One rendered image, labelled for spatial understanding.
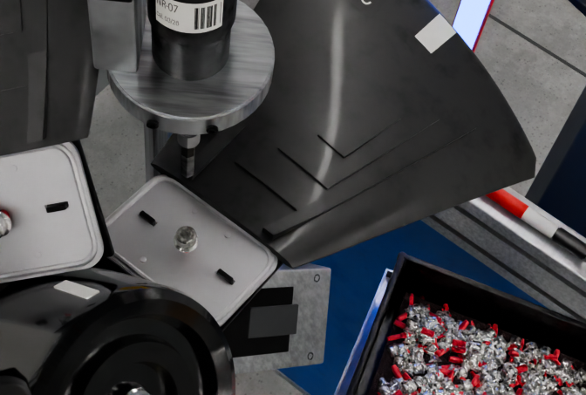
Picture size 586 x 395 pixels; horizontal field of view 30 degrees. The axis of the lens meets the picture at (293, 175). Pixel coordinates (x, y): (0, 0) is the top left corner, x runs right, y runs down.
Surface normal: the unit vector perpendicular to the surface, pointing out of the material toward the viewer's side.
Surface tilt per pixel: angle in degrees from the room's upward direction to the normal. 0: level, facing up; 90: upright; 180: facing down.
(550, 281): 90
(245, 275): 7
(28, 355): 44
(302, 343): 50
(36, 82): 38
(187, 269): 7
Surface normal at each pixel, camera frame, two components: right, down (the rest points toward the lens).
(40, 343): -0.56, -0.59
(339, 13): 0.29, -0.42
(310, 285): 0.66, 0.09
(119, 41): -0.04, 0.85
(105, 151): 0.10, -0.52
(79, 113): 0.08, 0.18
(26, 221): -0.14, 0.25
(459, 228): -0.61, 0.65
